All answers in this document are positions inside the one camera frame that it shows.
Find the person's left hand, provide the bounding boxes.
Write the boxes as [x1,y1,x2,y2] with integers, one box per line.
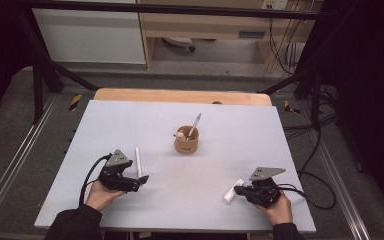
[85,179,125,212]

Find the yellow black floor tape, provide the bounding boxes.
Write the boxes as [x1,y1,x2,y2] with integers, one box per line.
[68,93,83,113]
[283,99,302,115]

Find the black floor cables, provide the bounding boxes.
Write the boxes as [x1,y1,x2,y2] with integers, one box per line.
[281,84,341,141]

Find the person's right hand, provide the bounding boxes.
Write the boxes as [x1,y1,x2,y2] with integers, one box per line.
[253,193,294,226]

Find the light wooden table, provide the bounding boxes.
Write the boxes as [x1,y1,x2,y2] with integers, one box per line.
[93,87,273,107]

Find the round wooden pen holder cup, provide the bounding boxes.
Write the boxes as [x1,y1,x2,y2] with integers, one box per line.
[174,125,200,155]

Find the black curtain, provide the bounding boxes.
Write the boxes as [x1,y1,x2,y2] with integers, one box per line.
[0,0,36,129]
[298,0,384,214]

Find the thick white marker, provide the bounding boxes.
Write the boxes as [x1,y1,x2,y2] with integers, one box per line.
[222,178,245,204]

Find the office chair base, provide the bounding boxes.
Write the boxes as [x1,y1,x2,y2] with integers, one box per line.
[162,36,197,53]

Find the hand-held gripper black cable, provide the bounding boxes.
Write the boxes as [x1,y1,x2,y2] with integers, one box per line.
[78,153,113,208]
[278,170,337,211]

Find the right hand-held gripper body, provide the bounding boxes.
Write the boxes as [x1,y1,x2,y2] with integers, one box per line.
[246,166,287,208]

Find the left hand-held gripper black cable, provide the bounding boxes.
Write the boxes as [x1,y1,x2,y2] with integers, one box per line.
[78,153,113,208]

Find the black metal frame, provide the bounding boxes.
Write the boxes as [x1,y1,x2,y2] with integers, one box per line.
[13,0,334,131]

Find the bundle of hanging cables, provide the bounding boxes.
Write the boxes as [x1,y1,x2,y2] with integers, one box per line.
[267,9,309,76]

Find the clear plastic pen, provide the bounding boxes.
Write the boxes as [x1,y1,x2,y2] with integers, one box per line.
[187,112,202,140]

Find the light wooden desk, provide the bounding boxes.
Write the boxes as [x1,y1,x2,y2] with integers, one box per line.
[136,0,324,71]

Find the aluminium floor rail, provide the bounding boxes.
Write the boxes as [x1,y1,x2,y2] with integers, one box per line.
[308,133,373,240]
[0,94,59,228]

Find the slim white pen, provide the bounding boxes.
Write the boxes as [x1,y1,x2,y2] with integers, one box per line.
[134,146,143,179]

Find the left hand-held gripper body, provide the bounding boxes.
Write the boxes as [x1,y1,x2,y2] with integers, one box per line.
[98,148,141,193]

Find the white cabinet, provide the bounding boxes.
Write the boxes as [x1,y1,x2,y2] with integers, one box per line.
[32,8,147,65]

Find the right hand-held gripper black cable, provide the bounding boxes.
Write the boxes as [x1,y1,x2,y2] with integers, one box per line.
[278,170,337,211]

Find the white power strip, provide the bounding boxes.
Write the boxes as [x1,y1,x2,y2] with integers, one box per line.
[261,0,289,10]

